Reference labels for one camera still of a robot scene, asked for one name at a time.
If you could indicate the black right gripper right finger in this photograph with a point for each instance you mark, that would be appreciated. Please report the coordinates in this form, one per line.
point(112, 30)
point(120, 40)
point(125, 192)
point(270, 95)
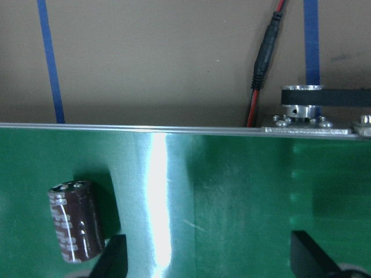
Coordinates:
point(307, 258)

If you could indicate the dark brown cylindrical capacitor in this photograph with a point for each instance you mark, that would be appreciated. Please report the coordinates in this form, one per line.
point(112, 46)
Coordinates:
point(76, 220)

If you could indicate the green conveyor belt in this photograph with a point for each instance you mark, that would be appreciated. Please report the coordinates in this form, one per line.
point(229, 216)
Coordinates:
point(191, 203)

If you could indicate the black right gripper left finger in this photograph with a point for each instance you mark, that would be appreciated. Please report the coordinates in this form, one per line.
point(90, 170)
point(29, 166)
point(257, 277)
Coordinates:
point(113, 261)

